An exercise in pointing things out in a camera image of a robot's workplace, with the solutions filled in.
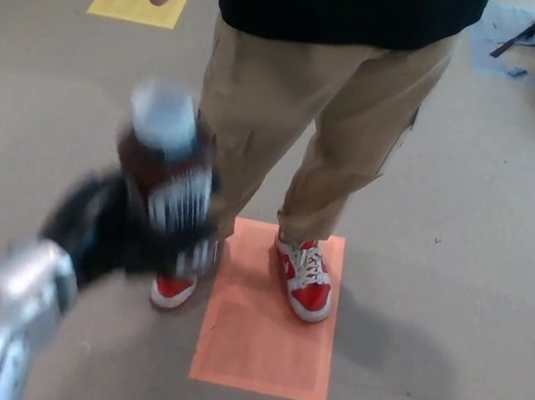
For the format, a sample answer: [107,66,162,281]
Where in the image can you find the robot left black hand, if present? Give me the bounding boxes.
[32,150,233,306]

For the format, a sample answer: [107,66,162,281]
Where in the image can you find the khaki cargo trousers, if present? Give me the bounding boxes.
[179,0,462,272]

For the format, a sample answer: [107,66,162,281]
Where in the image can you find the brown Core Power shake bottle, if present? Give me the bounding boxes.
[104,72,237,244]

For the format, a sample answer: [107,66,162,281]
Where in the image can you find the person's right red white sneaker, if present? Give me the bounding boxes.
[148,268,199,313]

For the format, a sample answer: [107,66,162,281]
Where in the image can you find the blue plastic sheet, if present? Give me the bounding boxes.
[464,0,535,83]

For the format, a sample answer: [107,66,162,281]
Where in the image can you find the orange paper sheet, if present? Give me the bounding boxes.
[187,212,351,400]

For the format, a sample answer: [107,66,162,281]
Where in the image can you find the person's left red white sneaker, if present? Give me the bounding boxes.
[264,228,341,327]

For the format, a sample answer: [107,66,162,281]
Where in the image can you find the person's red white sneaker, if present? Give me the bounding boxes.
[264,228,341,327]
[148,268,199,313]

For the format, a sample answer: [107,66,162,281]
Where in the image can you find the black shirt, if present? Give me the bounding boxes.
[212,0,492,67]

